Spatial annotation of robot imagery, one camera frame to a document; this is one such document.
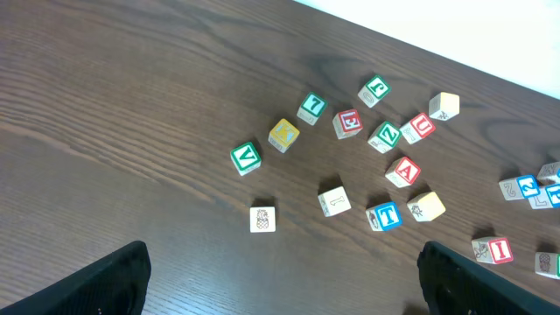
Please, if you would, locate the white red-sided block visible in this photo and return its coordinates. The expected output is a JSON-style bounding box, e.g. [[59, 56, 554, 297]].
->
[[318, 186, 352, 217]]

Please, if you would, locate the red I block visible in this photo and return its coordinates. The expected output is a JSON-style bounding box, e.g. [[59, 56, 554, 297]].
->
[[471, 237, 514, 264]]

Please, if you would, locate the red A block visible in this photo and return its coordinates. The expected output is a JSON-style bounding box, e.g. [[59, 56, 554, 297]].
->
[[385, 157, 421, 188]]

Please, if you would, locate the green Z block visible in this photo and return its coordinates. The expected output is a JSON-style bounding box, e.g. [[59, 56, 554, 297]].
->
[[367, 121, 402, 154]]

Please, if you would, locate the yellow K block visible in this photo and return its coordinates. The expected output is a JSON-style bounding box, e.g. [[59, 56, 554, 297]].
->
[[268, 118, 300, 153]]

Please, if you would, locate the green 7 block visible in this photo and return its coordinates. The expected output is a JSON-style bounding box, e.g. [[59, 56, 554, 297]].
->
[[297, 92, 328, 126]]

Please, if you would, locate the plain picture block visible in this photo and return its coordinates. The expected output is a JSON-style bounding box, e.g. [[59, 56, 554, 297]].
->
[[249, 206, 276, 233]]

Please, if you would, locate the red E block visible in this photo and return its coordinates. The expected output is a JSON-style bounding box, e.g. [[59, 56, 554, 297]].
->
[[332, 109, 363, 139]]

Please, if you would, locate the red U block left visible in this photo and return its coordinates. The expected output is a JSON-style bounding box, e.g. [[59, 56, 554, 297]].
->
[[400, 113, 436, 144]]

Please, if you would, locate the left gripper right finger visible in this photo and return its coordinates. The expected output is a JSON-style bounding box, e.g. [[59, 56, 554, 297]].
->
[[416, 241, 559, 315]]

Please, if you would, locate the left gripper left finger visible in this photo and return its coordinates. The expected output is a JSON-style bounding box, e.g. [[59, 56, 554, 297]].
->
[[1, 241, 151, 315]]

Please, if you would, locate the green J block top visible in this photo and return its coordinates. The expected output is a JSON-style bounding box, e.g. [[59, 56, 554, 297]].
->
[[358, 74, 391, 108]]

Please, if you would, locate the blue T block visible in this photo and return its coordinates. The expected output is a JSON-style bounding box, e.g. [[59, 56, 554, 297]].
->
[[366, 201, 403, 232]]

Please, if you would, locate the yellow block centre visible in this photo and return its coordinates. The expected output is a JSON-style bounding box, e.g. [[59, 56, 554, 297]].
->
[[407, 192, 446, 222]]

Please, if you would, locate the blue 2 block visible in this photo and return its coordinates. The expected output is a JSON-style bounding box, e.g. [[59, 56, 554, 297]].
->
[[499, 175, 541, 200]]

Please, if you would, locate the green B block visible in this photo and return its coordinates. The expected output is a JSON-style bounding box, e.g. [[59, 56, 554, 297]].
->
[[535, 252, 559, 279]]

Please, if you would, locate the yellow block top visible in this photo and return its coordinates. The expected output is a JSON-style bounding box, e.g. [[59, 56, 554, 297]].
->
[[429, 92, 460, 121]]

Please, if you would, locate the green V block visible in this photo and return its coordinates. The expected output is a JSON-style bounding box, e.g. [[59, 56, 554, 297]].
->
[[230, 142, 262, 176]]

